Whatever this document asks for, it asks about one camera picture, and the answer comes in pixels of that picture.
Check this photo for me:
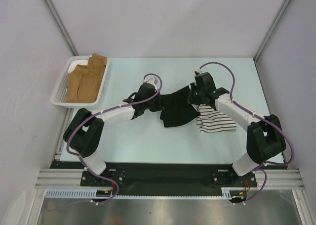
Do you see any aluminium frame rail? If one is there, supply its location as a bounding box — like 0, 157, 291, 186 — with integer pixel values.
36, 169, 305, 190

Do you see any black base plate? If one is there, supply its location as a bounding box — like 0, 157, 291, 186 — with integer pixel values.
49, 160, 289, 197

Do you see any brown tank top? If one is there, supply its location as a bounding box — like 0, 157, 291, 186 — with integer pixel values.
65, 53, 108, 103

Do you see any left aluminium corner post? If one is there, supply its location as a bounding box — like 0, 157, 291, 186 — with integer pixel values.
42, 0, 79, 56

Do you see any slotted cable duct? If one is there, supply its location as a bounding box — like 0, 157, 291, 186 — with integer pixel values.
46, 188, 244, 200

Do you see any right aluminium corner post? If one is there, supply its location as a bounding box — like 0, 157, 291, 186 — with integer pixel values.
253, 0, 293, 64

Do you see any black tank top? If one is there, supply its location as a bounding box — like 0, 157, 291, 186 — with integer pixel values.
160, 86, 200, 128

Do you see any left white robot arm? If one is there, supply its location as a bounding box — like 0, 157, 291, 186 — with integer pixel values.
63, 74, 162, 185

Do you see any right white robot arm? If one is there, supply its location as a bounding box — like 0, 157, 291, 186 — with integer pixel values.
188, 72, 286, 186

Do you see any aluminium corner post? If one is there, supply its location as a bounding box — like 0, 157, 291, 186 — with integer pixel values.
42, 0, 79, 56
253, 0, 293, 64

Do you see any striped white tank top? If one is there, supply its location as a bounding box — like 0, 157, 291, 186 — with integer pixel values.
197, 105, 237, 133

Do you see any white plastic basket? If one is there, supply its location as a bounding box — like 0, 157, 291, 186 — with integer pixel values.
51, 55, 110, 109

